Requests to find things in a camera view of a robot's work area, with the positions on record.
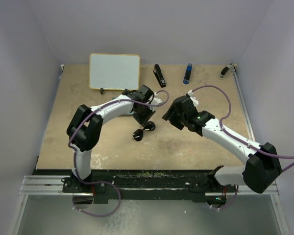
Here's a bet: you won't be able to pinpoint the blue stapler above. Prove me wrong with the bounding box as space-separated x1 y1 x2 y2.
183 63 193 84

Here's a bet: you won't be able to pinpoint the aluminium rail frame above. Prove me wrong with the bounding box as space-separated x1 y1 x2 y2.
10 64 290 235

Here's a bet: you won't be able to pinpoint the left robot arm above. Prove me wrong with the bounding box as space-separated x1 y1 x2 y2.
66 85 162 192

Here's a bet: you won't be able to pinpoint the green lined glasses case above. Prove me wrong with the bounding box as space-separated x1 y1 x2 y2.
121 113 133 117

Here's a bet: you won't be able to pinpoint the black handled tool at corner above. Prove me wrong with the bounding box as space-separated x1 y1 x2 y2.
219 62 235 79

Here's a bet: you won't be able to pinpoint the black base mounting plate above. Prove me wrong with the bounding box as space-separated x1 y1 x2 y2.
62 170 236 205

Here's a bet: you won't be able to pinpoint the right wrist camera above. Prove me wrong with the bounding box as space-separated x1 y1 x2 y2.
186 90 199 107

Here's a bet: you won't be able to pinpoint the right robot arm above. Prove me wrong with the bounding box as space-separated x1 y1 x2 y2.
162 95 282 193

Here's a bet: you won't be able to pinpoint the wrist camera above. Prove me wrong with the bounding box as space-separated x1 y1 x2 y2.
149 93 163 107
186 90 199 107

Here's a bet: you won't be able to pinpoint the black stapler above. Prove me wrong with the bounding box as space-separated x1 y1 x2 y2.
153 64 166 88

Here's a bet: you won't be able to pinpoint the aviator sunglasses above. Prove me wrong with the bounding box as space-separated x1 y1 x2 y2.
132 121 156 141

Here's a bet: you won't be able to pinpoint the small whiteboard yellow frame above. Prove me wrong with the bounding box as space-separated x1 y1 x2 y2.
89 53 140 91

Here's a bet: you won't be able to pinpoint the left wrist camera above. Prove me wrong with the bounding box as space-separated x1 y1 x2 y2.
149 93 163 107

